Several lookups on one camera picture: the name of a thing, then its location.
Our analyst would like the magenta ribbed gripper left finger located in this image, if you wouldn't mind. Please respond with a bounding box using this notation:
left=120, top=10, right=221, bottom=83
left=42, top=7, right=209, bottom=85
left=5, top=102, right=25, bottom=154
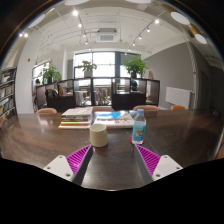
left=44, top=145, right=93, bottom=185

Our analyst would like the potted green plant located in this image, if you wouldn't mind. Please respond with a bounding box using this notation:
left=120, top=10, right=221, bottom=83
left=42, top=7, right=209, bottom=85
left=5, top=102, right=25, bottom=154
left=122, top=56, right=147, bottom=78
left=43, top=64, right=61, bottom=84
left=78, top=60, right=97, bottom=78

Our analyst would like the tall bookshelf at left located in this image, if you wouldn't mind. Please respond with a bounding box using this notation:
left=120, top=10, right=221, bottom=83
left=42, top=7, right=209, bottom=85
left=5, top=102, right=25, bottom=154
left=0, top=67, right=17, bottom=120

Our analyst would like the cream ceramic cup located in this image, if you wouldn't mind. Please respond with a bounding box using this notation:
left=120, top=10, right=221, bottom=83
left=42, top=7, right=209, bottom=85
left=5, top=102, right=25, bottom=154
left=90, top=124, right=108, bottom=147

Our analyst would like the right potted green plant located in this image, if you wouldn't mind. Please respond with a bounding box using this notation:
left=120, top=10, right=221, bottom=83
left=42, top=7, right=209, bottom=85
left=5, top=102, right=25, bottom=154
left=122, top=56, right=147, bottom=78

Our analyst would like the ceiling air conditioner unit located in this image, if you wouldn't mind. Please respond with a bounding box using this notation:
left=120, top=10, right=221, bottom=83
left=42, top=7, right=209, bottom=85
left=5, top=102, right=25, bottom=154
left=97, top=28, right=118, bottom=42

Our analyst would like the white board against wall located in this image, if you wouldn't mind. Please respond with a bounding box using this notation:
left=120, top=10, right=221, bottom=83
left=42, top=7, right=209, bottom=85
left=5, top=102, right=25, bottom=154
left=165, top=87, right=191, bottom=108

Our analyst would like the orange chair far right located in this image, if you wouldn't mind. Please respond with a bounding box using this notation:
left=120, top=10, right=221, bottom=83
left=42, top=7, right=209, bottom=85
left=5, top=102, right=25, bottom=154
left=171, top=105, right=186, bottom=110

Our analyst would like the red round coaster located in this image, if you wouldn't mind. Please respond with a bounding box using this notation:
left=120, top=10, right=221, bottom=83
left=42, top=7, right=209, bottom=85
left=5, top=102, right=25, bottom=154
left=129, top=136, right=145, bottom=145

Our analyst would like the left potted green plant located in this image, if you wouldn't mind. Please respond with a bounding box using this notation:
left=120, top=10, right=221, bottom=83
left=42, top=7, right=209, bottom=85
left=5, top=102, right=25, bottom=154
left=43, top=64, right=61, bottom=84

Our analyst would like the middle potted green plant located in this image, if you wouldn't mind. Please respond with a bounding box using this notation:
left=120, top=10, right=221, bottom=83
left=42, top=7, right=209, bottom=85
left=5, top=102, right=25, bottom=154
left=78, top=60, right=97, bottom=78

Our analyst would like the seated person in background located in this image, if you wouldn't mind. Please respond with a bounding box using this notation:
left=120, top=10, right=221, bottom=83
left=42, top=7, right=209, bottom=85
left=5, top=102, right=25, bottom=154
left=33, top=79, right=40, bottom=111

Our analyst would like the orange chair back right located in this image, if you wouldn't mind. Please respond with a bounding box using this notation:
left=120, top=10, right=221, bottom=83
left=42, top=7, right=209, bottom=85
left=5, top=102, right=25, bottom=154
left=133, top=105, right=160, bottom=111

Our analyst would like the clear plastic water bottle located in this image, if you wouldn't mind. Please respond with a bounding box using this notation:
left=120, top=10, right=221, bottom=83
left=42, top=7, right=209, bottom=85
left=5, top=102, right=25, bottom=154
left=132, top=109, right=146, bottom=144

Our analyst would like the orange chair back middle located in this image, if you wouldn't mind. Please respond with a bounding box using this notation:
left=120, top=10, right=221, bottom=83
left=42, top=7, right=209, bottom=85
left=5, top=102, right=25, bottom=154
left=93, top=106, right=114, bottom=112

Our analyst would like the orange chair back left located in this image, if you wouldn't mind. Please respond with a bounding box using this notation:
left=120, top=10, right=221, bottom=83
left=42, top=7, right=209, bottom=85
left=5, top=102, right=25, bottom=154
left=36, top=108, right=57, bottom=114

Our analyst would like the orange chair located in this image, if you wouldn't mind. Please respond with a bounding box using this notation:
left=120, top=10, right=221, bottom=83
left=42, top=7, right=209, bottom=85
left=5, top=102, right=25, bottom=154
left=93, top=106, right=114, bottom=112
left=171, top=105, right=186, bottom=110
left=36, top=108, right=57, bottom=114
left=133, top=105, right=160, bottom=111

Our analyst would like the dark low shelf divider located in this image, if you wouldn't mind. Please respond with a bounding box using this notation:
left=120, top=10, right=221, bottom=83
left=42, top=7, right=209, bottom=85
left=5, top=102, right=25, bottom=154
left=37, top=77, right=160, bottom=112

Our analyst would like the stack of books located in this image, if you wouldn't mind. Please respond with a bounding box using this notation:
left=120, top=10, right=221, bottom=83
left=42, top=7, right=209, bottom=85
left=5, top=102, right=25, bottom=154
left=59, top=107, right=93, bottom=129

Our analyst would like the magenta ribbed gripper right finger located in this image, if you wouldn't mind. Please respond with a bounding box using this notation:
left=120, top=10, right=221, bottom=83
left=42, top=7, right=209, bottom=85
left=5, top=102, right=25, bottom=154
left=134, top=145, right=182, bottom=182

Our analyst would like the open colourful magazine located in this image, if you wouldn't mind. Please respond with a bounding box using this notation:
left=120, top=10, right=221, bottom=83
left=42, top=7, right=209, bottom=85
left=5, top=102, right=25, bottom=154
left=94, top=111, right=134, bottom=128

